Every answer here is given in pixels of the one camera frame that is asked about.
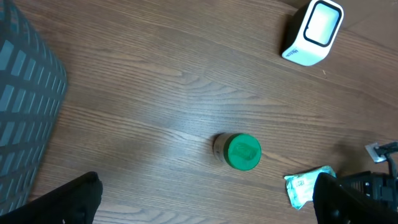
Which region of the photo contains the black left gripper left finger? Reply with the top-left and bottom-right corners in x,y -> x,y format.
1,171 -> 103,224

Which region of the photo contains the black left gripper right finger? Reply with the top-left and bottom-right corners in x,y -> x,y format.
313,172 -> 397,224

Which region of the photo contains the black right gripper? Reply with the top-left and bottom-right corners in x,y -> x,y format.
339,141 -> 397,212

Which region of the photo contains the teal wipes pack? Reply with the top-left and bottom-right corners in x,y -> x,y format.
284,166 -> 336,210

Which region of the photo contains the green lid jar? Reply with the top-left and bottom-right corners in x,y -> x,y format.
213,133 -> 262,171

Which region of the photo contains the white barcode scanner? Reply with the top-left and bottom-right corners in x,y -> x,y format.
281,0 -> 344,67

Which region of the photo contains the dark grey mesh basket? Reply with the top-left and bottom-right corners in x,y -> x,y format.
1,0 -> 68,215

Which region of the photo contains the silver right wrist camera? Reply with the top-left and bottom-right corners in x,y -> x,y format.
365,142 -> 386,164

